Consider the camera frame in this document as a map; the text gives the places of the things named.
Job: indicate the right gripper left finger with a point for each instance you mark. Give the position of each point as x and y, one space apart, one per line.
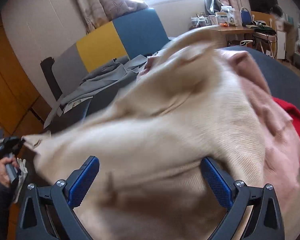
48 212

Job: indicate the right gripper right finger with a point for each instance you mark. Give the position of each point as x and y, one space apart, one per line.
265 220

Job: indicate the beige knit sweater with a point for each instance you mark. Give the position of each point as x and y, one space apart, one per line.
115 201

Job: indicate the person's left hand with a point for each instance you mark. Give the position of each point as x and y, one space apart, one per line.
4 178

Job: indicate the white glove cloth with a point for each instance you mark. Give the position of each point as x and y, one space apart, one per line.
21 178

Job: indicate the mauve pink knit garment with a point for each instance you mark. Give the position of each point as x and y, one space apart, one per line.
272 119

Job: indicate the red garment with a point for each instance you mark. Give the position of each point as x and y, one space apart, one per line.
292 111

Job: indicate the grey cloth garment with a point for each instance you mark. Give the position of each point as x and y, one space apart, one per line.
115 73

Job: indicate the blue yellow grey headboard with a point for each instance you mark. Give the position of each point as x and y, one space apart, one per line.
137 33

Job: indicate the patterned curtain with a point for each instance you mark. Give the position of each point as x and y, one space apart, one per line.
96 13

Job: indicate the wooden desk with clutter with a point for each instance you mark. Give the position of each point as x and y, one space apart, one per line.
222 30

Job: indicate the black monitor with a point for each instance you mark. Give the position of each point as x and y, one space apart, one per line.
266 6

